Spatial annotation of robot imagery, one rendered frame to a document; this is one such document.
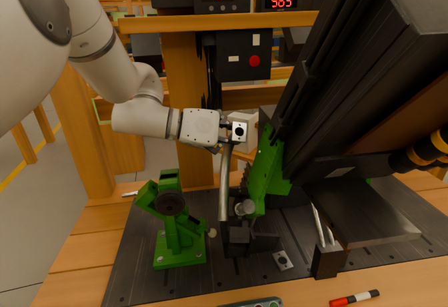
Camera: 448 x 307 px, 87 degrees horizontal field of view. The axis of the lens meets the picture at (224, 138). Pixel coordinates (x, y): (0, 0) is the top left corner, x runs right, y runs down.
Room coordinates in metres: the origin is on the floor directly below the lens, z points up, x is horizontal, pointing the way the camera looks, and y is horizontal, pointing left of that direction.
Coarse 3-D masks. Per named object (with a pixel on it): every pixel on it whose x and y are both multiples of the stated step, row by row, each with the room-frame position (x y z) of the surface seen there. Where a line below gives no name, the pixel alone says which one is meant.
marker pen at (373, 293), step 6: (354, 294) 0.34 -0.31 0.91; (360, 294) 0.34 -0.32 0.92; (366, 294) 0.34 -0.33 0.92; (372, 294) 0.34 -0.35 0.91; (378, 294) 0.34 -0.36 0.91; (330, 300) 0.33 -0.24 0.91; (336, 300) 0.33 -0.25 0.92; (342, 300) 0.33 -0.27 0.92; (348, 300) 0.33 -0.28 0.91; (354, 300) 0.33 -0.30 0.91; (360, 300) 0.33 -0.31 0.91; (330, 306) 0.32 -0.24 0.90; (336, 306) 0.32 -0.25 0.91
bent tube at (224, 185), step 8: (232, 128) 0.59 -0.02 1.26; (240, 128) 0.60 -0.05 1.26; (232, 136) 0.57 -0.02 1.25; (240, 136) 0.57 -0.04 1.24; (224, 152) 0.64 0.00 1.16; (224, 160) 0.63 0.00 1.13; (224, 168) 0.62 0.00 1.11; (224, 176) 0.60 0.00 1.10; (224, 184) 0.58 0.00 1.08; (224, 192) 0.56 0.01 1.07; (224, 200) 0.54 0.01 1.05; (224, 208) 0.52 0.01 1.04; (224, 216) 0.51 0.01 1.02
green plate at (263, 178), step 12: (264, 132) 0.58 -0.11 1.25; (264, 144) 0.56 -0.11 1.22; (276, 144) 0.49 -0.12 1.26; (264, 156) 0.53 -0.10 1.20; (276, 156) 0.48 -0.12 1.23; (252, 168) 0.58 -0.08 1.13; (264, 168) 0.51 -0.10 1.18; (276, 168) 0.49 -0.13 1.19; (252, 180) 0.55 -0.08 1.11; (264, 180) 0.49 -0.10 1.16; (276, 180) 0.49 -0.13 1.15; (288, 180) 0.50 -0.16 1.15; (252, 192) 0.53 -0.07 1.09; (264, 192) 0.48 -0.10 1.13; (276, 192) 0.49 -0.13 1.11; (288, 192) 0.50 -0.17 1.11
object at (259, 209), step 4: (256, 200) 0.48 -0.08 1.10; (260, 200) 0.47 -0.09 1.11; (264, 200) 0.47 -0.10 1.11; (256, 204) 0.47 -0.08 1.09; (260, 204) 0.46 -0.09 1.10; (264, 204) 0.47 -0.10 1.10; (256, 208) 0.47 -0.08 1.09; (260, 208) 0.46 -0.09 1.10; (264, 208) 0.46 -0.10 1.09; (256, 212) 0.46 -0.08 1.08; (260, 212) 0.45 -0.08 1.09; (264, 212) 0.45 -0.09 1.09; (248, 216) 0.49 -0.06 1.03; (252, 216) 0.47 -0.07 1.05; (256, 216) 0.47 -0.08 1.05
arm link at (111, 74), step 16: (112, 48) 0.40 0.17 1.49; (80, 64) 0.38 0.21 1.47; (96, 64) 0.38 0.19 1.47; (112, 64) 0.40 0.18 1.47; (128, 64) 0.44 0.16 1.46; (144, 64) 0.55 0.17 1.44; (96, 80) 0.40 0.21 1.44; (112, 80) 0.41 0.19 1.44; (128, 80) 0.44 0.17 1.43; (144, 80) 0.58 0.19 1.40; (160, 80) 0.62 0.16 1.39; (112, 96) 0.43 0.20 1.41; (128, 96) 0.45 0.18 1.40; (160, 96) 0.61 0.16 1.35
